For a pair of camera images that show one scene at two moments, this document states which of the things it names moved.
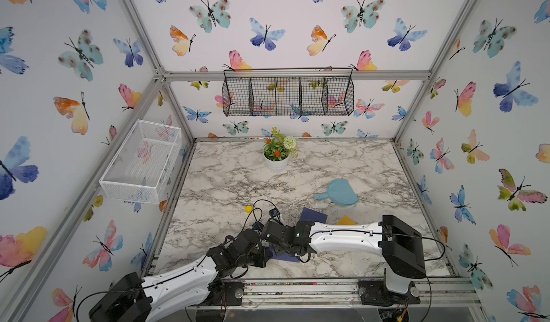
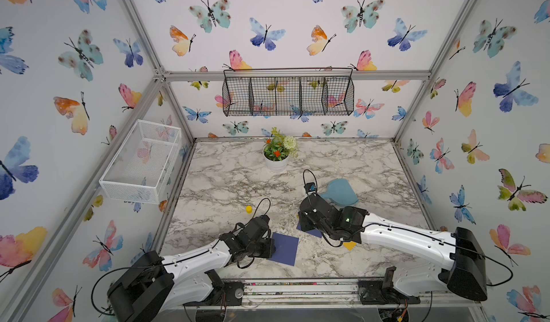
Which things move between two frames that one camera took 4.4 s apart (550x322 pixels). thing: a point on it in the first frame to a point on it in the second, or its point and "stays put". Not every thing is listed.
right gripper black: [291, 228] to [306, 227]
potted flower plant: [277, 149] stays put
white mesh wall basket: [142, 167] stays put
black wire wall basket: [288, 91] stays put
